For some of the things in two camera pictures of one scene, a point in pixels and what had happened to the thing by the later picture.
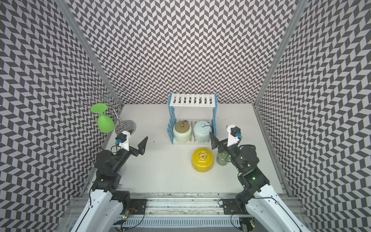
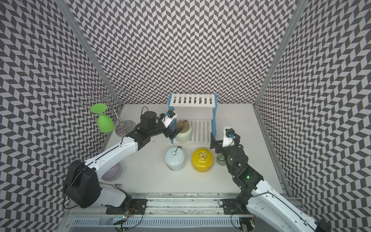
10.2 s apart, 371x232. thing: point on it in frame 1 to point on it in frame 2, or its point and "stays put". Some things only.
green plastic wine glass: [105, 124] stays put
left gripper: [141, 148] to [173, 133]
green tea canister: [223, 158] stays put
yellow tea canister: [202, 160] stays put
